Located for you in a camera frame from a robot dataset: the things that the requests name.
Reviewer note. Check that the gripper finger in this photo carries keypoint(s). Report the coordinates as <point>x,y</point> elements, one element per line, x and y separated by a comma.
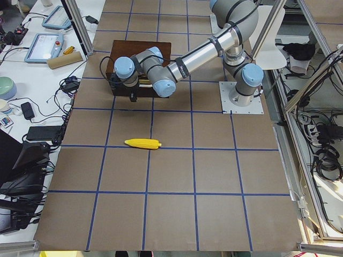
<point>133,96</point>

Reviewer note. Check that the yellow plastic corn cob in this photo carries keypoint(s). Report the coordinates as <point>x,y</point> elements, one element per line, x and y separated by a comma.
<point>142,143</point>

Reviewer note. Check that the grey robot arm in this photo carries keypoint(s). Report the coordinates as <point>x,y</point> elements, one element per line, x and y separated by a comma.
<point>237,21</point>

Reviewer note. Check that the dark wooden drawer cabinet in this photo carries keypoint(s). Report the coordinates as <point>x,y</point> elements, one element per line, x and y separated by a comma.
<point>130,61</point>

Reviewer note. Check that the gold metal cylinder tool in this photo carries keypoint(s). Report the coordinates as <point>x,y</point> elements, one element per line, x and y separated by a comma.
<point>69,50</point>

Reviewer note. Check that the cardboard tube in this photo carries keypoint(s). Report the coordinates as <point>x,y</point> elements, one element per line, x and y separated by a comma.
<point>64,60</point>

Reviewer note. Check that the black power brick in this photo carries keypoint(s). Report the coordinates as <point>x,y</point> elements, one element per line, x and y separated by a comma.
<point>43,133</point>

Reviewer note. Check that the blue teach pendant near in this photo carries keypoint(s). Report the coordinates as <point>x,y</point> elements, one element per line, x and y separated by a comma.
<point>45,46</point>

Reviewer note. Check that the blue teach pendant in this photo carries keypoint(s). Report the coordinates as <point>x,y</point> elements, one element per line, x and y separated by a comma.
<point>45,46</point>
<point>58,19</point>

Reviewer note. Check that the blue teach pendant far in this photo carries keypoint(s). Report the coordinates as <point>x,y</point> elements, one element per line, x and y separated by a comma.
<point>58,19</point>

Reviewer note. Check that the green round bowl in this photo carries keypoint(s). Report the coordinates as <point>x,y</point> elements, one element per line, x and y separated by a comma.
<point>8,88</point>

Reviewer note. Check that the white chair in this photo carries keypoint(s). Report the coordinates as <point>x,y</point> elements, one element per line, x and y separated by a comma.
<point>269,57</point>

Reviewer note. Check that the black laptop stand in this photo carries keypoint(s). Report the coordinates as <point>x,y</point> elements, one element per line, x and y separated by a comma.
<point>23,192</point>

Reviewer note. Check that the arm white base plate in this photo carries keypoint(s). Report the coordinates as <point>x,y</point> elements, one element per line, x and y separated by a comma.
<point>234,103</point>

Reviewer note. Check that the aluminium frame post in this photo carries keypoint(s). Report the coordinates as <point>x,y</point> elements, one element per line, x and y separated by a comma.
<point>77,23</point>

